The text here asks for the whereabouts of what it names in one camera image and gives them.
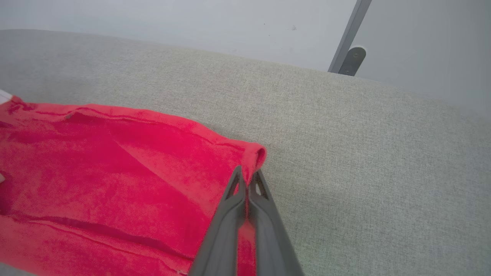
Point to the red and white basketball jersey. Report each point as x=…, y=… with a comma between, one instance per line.
x=96, y=172

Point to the rounded metal bracket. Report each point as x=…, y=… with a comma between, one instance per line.
x=355, y=59

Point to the thin metal frame post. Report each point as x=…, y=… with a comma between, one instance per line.
x=351, y=30

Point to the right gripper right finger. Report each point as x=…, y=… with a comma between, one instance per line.
x=274, y=245

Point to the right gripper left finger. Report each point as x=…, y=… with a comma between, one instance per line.
x=222, y=245

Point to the grey fabric sofa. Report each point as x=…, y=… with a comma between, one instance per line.
x=364, y=153

